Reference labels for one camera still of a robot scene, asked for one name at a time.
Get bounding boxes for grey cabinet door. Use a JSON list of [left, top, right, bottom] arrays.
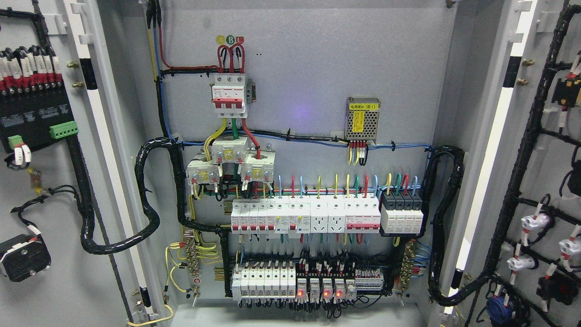
[[425, 0, 580, 327], [0, 0, 168, 327]]

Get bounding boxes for white current transformers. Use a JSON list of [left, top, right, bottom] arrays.
[[187, 136, 276, 186]]

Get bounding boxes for white socket breaker row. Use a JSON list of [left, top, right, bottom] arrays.
[[231, 194, 380, 238]]

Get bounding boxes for perforated metal power supply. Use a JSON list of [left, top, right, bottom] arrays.
[[344, 97, 380, 141]]

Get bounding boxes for red white main breaker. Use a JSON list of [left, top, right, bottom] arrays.
[[212, 73, 251, 119]]

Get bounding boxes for black surge protector block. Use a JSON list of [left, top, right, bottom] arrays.
[[380, 191, 424, 238]]

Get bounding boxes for lower relay terminal row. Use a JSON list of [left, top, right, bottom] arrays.
[[231, 251, 385, 309]]

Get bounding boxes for black digital power meter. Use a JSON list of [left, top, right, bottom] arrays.
[[0, 87, 74, 153]]

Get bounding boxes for black cable conduit right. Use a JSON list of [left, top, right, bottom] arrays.
[[427, 144, 491, 306]]

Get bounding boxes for black cable conduit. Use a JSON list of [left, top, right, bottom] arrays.
[[427, 144, 491, 306], [66, 136, 232, 298]]

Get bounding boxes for black cable conduit left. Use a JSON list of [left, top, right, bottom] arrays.
[[66, 136, 232, 298]]

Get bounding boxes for white rotary selector switch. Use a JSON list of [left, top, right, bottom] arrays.
[[0, 234, 51, 282]]

